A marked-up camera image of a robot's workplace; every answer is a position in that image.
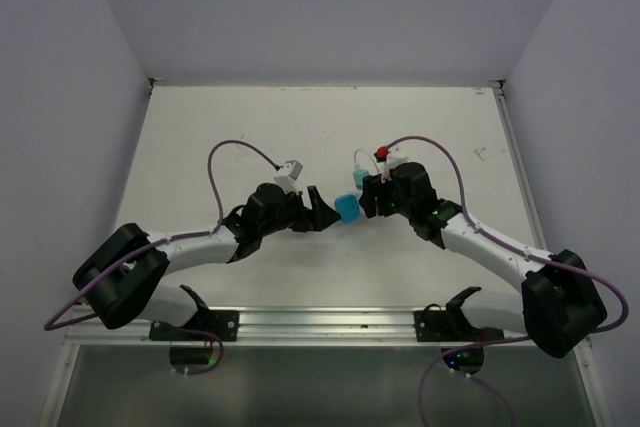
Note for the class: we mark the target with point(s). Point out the black base bracket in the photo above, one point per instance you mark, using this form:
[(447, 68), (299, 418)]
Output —
[(210, 324), (435, 323)]

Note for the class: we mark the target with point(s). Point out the teal USB charger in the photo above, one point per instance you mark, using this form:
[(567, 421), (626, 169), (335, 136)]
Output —
[(359, 176)]

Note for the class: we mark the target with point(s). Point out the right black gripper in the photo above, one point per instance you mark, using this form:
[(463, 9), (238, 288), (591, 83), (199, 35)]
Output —
[(370, 191)]

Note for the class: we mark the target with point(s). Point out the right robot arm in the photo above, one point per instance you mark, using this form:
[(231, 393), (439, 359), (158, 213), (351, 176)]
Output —
[(552, 301)]

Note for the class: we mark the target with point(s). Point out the blue plug adapter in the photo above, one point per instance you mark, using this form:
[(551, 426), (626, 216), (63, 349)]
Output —
[(348, 208)]

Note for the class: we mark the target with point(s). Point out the aluminium mounting rail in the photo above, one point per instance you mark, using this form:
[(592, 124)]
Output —
[(244, 326)]

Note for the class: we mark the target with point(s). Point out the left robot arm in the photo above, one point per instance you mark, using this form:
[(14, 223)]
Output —
[(121, 280)]

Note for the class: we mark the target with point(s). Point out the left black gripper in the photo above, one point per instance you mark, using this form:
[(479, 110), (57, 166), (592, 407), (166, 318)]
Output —
[(318, 217)]

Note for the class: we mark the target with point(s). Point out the left black base bracket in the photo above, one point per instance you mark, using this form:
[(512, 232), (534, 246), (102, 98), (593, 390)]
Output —
[(210, 324)]

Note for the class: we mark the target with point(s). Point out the right black base bracket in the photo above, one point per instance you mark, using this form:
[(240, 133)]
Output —
[(435, 323)]

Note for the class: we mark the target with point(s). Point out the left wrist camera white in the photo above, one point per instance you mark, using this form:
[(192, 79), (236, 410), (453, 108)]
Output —
[(287, 175)]

